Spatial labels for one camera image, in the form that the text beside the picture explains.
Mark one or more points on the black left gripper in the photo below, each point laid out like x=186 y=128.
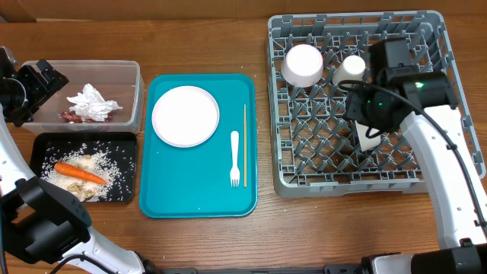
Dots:
x=41 y=90

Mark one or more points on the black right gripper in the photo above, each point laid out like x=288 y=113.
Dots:
x=353 y=112

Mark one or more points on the white bowl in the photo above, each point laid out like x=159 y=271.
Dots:
x=365 y=142

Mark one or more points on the white cup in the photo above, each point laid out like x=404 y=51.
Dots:
x=351 y=68

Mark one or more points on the red snack wrapper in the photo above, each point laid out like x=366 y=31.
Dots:
x=71 y=117

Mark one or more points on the white napkin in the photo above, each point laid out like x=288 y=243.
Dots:
x=89 y=104

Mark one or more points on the small pink plate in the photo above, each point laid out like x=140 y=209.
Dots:
x=302 y=66

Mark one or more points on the orange carrot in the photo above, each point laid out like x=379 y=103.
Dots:
x=76 y=172

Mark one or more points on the rice and peanuts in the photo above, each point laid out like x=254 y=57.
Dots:
x=114 y=161

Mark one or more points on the wooden chopstick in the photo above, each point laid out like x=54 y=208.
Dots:
x=245 y=146

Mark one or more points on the white plastic fork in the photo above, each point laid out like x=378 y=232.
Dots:
x=234 y=172

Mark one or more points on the large white plate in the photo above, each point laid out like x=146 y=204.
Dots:
x=185 y=116

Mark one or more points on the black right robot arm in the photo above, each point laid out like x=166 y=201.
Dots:
x=389 y=94

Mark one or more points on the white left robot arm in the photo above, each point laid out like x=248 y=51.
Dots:
x=40 y=221

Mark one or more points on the grey dishwasher rack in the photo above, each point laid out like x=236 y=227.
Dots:
x=315 y=150

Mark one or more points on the clear plastic bin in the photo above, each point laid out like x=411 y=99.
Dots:
x=117 y=80

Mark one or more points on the black plastic tray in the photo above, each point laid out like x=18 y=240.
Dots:
x=43 y=139

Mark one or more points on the teal plastic tray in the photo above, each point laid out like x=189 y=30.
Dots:
x=195 y=182

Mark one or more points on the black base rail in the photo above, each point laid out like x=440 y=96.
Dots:
x=348 y=268

